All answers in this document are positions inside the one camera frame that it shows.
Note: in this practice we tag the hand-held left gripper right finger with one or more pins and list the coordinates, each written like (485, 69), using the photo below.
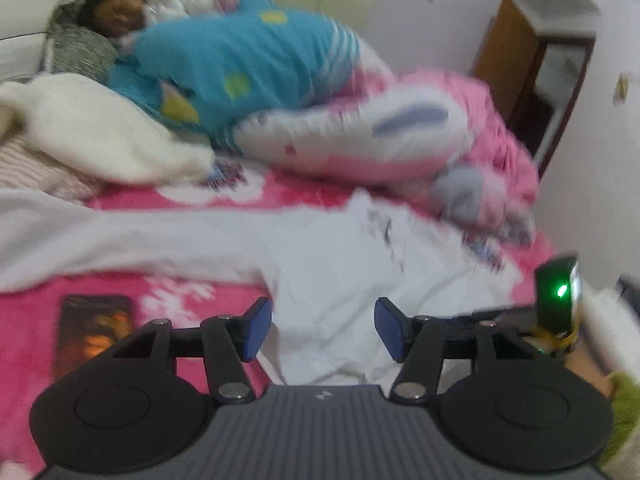
(390, 330)

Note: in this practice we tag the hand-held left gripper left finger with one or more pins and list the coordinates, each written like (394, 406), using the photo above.
(257, 327)

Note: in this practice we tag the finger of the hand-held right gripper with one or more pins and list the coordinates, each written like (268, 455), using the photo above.
(510, 316)

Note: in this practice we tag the white shirt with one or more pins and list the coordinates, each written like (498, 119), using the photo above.
(325, 260)

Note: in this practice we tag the person's right forearm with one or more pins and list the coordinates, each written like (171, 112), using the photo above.
(625, 420)

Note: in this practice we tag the person's right hand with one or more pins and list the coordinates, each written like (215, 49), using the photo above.
(587, 367)

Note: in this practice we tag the pink floral blanket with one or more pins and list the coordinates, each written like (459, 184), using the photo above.
(160, 195)

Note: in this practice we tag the dark smartphone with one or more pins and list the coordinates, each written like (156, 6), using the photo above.
(92, 330)

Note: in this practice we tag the pink white printed duvet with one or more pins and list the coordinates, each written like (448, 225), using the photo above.
(390, 140)

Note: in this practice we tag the wooden door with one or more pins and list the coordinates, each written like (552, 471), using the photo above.
(505, 60)

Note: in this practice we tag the cream fleece blanket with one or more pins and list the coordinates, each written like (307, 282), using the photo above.
(90, 130)

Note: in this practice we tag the sleeping person in blue blanket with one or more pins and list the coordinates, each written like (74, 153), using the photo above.
(240, 60)

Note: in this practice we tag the pink checked cloth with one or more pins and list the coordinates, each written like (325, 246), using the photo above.
(35, 170)

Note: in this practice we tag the grey patterned pillow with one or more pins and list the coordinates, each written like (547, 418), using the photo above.
(80, 55)

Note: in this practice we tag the pink white headboard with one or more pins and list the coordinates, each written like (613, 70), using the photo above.
(20, 20)

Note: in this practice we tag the dark door frame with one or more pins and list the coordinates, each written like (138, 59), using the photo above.
(585, 90)

